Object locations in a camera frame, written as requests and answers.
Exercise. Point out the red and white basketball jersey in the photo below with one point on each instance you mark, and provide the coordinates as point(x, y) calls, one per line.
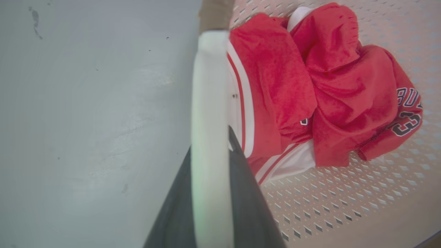
point(310, 93)

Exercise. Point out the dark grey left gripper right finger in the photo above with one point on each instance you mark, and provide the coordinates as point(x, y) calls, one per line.
point(249, 210)

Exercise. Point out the white perforated plastic laundry basket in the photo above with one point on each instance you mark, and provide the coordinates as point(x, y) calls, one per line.
point(344, 206)

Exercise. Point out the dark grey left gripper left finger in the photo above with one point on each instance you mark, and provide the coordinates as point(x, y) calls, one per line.
point(174, 217)

